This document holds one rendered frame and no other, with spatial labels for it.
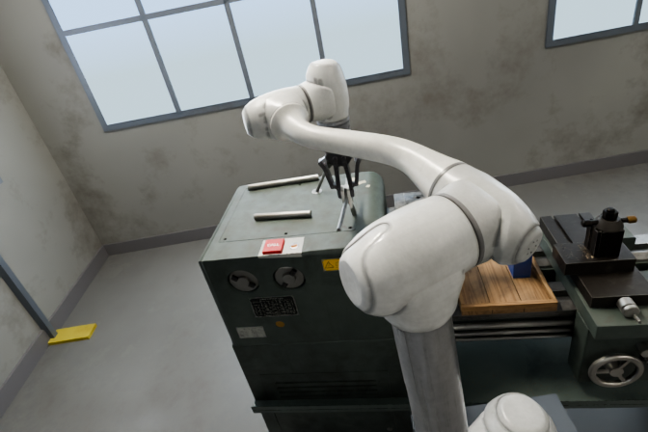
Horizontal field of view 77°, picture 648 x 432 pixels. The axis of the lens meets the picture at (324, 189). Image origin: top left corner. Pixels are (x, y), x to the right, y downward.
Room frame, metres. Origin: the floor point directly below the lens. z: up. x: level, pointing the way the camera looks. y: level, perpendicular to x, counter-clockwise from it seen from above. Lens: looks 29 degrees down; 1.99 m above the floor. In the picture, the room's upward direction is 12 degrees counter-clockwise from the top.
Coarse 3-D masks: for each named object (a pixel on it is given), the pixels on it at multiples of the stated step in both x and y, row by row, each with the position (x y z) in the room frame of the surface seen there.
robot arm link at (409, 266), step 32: (384, 224) 0.50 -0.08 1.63; (416, 224) 0.48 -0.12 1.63; (448, 224) 0.47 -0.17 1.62; (352, 256) 0.46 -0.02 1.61; (384, 256) 0.44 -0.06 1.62; (416, 256) 0.43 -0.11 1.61; (448, 256) 0.44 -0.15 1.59; (352, 288) 0.45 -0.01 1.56; (384, 288) 0.41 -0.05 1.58; (416, 288) 0.42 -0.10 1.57; (448, 288) 0.43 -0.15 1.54; (416, 320) 0.42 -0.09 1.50; (448, 320) 0.45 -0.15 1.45; (416, 352) 0.43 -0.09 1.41; (448, 352) 0.43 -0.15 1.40; (416, 384) 0.43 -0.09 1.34; (448, 384) 0.42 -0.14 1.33; (416, 416) 0.43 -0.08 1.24; (448, 416) 0.41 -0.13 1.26
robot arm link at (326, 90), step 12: (324, 60) 1.06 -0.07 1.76; (312, 72) 1.03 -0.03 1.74; (324, 72) 1.02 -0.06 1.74; (336, 72) 1.03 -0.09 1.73; (300, 84) 1.05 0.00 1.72; (312, 84) 1.02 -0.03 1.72; (324, 84) 1.02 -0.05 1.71; (336, 84) 1.02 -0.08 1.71; (312, 96) 1.00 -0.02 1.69; (324, 96) 1.00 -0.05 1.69; (336, 96) 1.02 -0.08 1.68; (348, 96) 1.05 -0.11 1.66; (312, 108) 0.99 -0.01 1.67; (324, 108) 1.00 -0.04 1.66; (336, 108) 1.02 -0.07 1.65; (312, 120) 1.01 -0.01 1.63; (324, 120) 1.03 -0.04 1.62; (336, 120) 1.02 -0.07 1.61
